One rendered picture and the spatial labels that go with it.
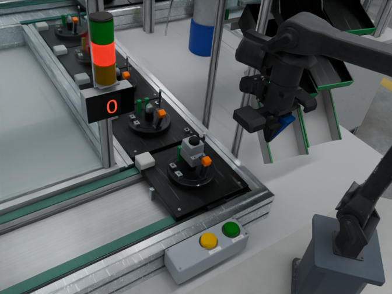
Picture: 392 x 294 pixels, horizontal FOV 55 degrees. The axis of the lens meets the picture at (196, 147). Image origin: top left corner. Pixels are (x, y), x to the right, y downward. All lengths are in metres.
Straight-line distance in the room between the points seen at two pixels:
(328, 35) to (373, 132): 2.65
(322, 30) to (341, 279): 0.52
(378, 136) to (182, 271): 2.57
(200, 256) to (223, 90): 0.91
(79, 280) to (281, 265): 0.52
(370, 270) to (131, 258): 0.52
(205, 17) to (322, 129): 0.83
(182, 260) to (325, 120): 0.67
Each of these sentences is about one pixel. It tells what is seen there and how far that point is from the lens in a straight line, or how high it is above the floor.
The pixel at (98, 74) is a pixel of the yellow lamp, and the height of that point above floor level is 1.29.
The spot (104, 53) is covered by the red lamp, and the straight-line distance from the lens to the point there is 0.87.
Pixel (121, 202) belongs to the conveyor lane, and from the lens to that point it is 1.09.
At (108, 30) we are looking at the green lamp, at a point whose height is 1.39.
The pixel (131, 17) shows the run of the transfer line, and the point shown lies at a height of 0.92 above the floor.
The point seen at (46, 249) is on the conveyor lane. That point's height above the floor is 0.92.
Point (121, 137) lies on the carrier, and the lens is 1.21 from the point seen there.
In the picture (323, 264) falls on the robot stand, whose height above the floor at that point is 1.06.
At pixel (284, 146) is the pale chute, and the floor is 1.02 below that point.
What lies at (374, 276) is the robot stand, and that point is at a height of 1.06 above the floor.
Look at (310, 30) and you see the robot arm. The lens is 0.68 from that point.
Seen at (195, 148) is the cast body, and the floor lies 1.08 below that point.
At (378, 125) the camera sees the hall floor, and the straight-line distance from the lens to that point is 3.41.
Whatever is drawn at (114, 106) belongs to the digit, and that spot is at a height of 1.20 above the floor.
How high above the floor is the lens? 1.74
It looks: 41 degrees down
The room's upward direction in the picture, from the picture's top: 7 degrees clockwise
